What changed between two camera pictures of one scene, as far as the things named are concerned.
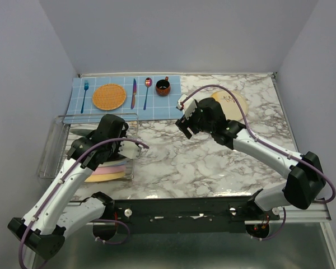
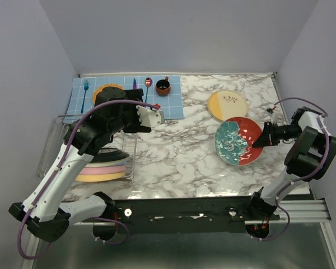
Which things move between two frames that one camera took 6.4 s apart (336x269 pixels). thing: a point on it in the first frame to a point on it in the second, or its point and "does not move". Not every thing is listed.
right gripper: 182,124 to 266,137
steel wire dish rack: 69,128 does not move
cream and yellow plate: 231,109 does not move
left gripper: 117,147 to 136,126
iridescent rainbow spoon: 148,82 does not move
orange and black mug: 163,87 does not move
